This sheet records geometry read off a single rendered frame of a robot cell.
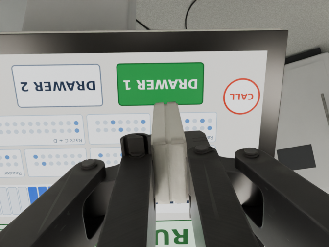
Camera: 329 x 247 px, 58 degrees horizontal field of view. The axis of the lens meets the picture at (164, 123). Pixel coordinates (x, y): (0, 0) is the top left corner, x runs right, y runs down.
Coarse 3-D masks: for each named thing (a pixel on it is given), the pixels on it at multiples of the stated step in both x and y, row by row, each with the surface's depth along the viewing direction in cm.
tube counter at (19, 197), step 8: (40, 184) 35; (48, 184) 36; (0, 192) 36; (8, 192) 36; (16, 192) 36; (24, 192) 36; (32, 192) 36; (40, 192) 36; (0, 200) 36; (8, 200) 36; (16, 200) 36; (24, 200) 36; (32, 200) 36; (0, 208) 36; (8, 208) 36; (16, 208) 36; (24, 208) 36; (0, 216) 37; (8, 216) 37; (16, 216) 37
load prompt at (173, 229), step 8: (0, 224) 37; (160, 224) 38; (168, 224) 38; (176, 224) 38; (184, 224) 38; (160, 232) 38; (168, 232) 38; (176, 232) 38; (184, 232) 38; (192, 232) 38; (160, 240) 38; (168, 240) 38; (176, 240) 38; (184, 240) 38; (192, 240) 38
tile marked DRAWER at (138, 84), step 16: (128, 64) 31; (144, 64) 31; (160, 64) 31; (176, 64) 31; (192, 64) 31; (128, 80) 32; (144, 80) 32; (160, 80) 32; (176, 80) 32; (192, 80) 32; (128, 96) 32; (144, 96) 32; (160, 96) 32; (176, 96) 32; (192, 96) 33
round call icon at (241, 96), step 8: (224, 80) 32; (232, 80) 32; (240, 80) 32; (248, 80) 32; (256, 80) 32; (224, 88) 32; (232, 88) 32; (240, 88) 32; (248, 88) 32; (256, 88) 32; (224, 96) 33; (232, 96) 33; (240, 96) 33; (248, 96) 33; (256, 96) 33; (224, 104) 33; (232, 104) 33; (240, 104) 33; (248, 104) 33; (256, 104) 33; (224, 112) 33; (232, 112) 33; (240, 112) 33; (248, 112) 33; (256, 112) 33
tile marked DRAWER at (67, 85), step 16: (16, 64) 31; (32, 64) 31; (48, 64) 31; (64, 64) 31; (80, 64) 31; (96, 64) 31; (16, 80) 32; (32, 80) 32; (48, 80) 32; (64, 80) 32; (80, 80) 32; (96, 80) 32; (16, 96) 32; (32, 96) 32; (48, 96) 32; (64, 96) 32; (80, 96) 32; (96, 96) 32
